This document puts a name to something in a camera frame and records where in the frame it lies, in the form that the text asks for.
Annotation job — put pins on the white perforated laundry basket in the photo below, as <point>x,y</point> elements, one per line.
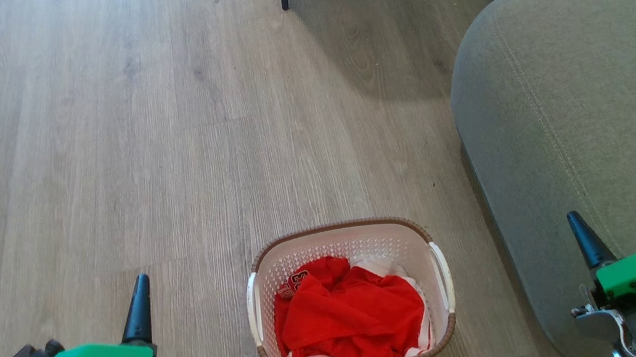
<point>339,242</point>

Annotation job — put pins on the grey fabric sofa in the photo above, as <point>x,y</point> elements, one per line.
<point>581,104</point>

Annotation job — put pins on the white garment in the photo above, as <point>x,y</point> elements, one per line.
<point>381,264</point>

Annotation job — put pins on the red jersey garment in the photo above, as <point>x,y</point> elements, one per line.
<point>350,317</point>

